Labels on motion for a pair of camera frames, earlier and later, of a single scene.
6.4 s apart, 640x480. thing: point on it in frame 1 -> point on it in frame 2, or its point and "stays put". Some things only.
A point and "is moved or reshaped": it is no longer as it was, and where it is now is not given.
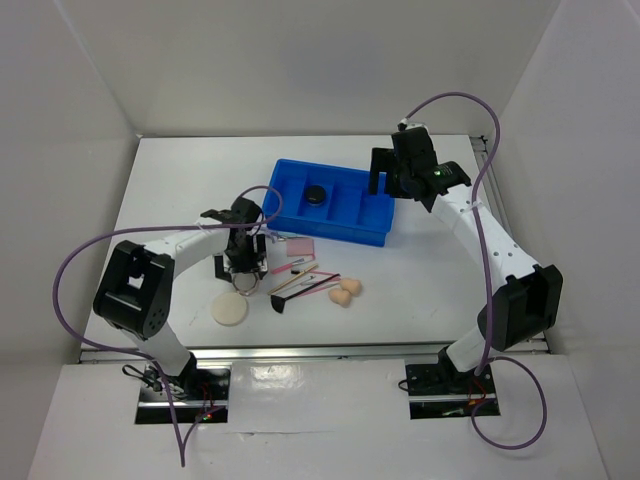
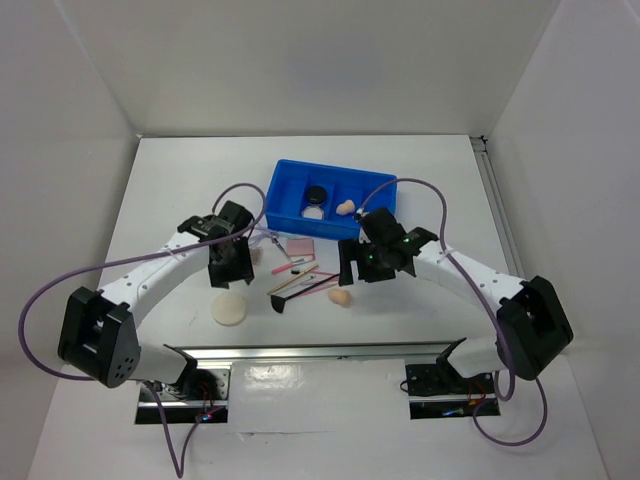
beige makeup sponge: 339,296 stays put
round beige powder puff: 228,309 stays put
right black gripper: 380,158 -> 349,250
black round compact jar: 315,195 stays put
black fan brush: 278,302 stays put
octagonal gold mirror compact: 245,282 is moved or reshaped
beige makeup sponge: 354,286 -> 346,208
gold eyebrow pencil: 291,280 stays put
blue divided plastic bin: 350,213 stays put
